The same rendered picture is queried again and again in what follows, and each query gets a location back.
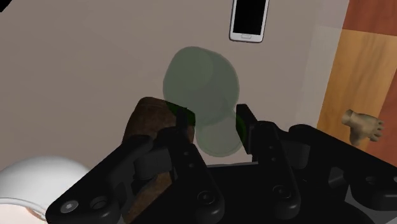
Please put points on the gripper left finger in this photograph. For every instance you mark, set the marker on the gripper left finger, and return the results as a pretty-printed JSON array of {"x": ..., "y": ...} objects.
[{"x": 183, "y": 173}]

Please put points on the beige hand-shaped figure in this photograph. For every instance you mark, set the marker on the beige hand-shaped figure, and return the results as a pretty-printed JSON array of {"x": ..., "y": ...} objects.
[{"x": 364, "y": 124}]

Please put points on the translucent green wine glass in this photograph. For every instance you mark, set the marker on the translucent green wine glass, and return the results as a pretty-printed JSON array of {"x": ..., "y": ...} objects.
[{"x": 201, "y": 83}]

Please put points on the white smartphone with black screen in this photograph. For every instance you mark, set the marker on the white smartphone with black screen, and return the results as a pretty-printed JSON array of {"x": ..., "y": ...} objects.
[{"x": 249, "y": 18}]

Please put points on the white round bowl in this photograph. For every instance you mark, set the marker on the white round bowl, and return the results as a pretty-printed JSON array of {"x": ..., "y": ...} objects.
[{"x": 37, "y": 180}]

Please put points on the brown wooden block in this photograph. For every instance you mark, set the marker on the brown wooden block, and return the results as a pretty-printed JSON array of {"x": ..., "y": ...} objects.
[{"x": 152, "y": 118}]

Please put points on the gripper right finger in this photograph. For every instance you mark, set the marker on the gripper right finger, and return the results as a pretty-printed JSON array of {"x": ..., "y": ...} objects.
[{"x": 279, "y": 167}]

